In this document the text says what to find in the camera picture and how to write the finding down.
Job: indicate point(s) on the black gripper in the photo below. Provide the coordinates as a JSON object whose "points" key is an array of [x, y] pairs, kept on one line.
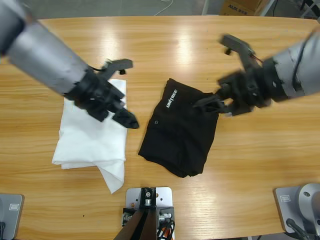
{"points": [[95, 95], [250, 87]]}

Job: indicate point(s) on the white garment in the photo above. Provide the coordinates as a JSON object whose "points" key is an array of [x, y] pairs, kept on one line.
{"points": [[87, 145]]}

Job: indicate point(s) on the black t-shirt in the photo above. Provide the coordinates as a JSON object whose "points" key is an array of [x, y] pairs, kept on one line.
{"points": [[180, 140]]}

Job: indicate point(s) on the silver bolt knob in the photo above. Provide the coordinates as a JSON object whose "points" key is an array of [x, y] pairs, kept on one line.
{"points": [[127, 218], [165, 217]]}

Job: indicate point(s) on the cardboard box with blue print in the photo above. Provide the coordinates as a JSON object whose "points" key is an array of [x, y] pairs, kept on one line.
{"points": [[240, 7]]}

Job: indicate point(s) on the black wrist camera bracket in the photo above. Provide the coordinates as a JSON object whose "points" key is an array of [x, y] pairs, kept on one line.
{"points": [[120, 63], [235, 42]]}

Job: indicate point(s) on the white mount plate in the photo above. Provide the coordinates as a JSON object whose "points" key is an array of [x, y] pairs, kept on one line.
{"points": [[165, 196]]}

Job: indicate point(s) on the white metal post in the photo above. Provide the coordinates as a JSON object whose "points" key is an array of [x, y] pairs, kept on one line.
{"points": [[206, 7]]}

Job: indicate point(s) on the black camera post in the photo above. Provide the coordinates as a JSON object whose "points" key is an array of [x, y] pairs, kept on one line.
{"points": [[140, 225]]}

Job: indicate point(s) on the white slanted frame leg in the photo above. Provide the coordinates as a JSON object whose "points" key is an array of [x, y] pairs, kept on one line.
{"points": [[270, 6]]}

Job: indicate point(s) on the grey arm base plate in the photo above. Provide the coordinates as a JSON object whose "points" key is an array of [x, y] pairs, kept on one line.
{"points": [[13, 217], [287, 207]]}

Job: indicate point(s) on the black chair frame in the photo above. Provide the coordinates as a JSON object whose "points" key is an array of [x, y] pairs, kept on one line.
{"points": [[310, 5]]}

